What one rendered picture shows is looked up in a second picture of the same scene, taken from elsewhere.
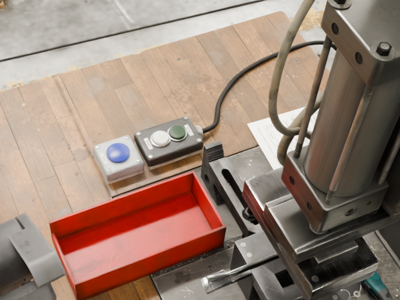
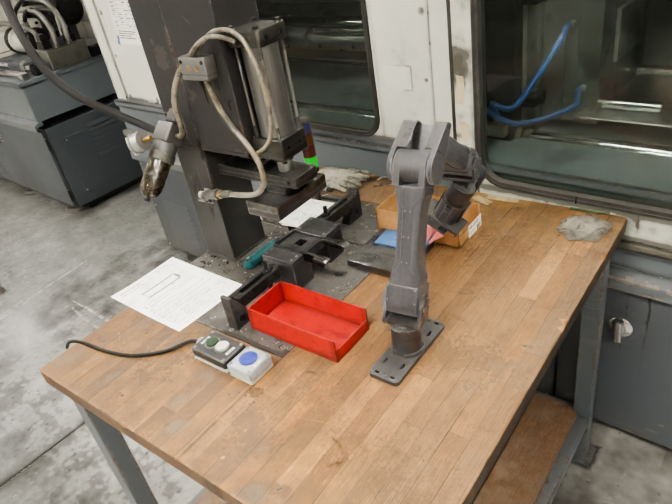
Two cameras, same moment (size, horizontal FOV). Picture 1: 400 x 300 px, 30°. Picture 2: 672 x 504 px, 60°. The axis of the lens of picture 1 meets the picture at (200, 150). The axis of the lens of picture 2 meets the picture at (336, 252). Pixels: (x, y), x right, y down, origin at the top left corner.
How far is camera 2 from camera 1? 1.40 m
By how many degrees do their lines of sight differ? 74
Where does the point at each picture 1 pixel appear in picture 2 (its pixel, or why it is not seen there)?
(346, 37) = (271, 32)
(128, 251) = (318, 327)
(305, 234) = (303, 167)
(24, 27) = not seen: outside the picture
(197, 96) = (162, 366)
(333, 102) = (279, 73)
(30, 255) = (411, 126)
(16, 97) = (216, 468)
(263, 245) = (286, 255)
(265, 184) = (274, 202)
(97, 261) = (335, 335)
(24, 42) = not seen: outside the picture
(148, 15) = not seen: outside the picture
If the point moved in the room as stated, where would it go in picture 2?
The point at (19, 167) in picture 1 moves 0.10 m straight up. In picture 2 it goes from (290, 416) to (279, 379)
